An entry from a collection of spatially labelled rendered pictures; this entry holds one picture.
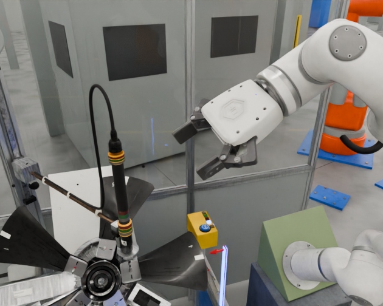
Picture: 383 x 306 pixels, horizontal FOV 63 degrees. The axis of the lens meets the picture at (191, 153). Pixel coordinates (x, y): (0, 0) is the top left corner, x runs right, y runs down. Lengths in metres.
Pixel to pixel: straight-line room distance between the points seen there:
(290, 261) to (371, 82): 1.05
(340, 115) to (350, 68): 4.17
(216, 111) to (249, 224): 1.78
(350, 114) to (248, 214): 2.76
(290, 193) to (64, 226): 1.48
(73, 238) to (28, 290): 0.24
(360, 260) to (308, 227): 0.43
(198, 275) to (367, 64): 0.88
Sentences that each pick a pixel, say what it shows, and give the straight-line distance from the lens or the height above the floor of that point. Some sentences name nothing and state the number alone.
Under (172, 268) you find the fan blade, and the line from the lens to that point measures 1.14.
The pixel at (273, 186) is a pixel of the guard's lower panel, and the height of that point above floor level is 0.89.
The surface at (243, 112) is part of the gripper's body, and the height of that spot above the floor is 1.87.
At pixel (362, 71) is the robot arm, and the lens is 0.46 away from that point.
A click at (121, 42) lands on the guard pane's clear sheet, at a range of 1.53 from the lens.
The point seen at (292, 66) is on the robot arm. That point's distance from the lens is 0.51.
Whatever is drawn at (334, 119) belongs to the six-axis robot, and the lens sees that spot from 4.65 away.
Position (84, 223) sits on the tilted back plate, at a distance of 1.37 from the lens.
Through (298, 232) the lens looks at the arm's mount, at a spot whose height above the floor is 1.11.
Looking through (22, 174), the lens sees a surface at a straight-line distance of 1.45.
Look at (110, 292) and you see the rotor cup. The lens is 1.10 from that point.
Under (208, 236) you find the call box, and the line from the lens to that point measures 1.45.
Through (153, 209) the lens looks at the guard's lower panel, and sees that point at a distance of 1.90.
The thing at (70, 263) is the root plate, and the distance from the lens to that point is 1.16.
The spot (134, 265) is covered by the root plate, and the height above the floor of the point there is 1.18.
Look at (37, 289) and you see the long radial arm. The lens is 1.29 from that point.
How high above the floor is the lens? 2.03
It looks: 27 degrees down
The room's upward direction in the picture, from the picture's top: straight up
